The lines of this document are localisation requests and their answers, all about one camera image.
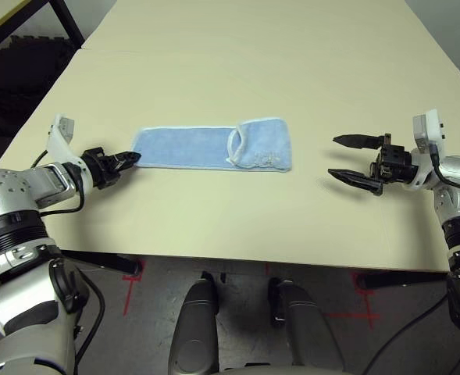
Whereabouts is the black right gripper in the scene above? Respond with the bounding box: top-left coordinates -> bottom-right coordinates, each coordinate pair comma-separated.
326,132 -> 416,197

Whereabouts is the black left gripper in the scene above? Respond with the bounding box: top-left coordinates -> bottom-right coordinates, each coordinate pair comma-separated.
81,146 -> 142,191

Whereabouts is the light blue towel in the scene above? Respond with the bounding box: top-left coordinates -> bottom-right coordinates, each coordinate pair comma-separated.
130,116 -> 294,173

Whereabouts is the black foam floor mat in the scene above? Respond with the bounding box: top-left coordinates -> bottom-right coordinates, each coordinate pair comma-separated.
0,34 -> 83,138

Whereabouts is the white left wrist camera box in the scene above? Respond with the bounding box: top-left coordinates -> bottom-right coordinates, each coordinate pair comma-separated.
45,112 -> 83,165

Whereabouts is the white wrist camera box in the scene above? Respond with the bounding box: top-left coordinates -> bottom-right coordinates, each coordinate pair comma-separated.
45,112 -> 83,165
407,108 -> 448,192

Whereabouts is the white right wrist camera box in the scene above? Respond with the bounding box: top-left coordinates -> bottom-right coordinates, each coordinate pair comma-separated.
407,108 -> 448,192

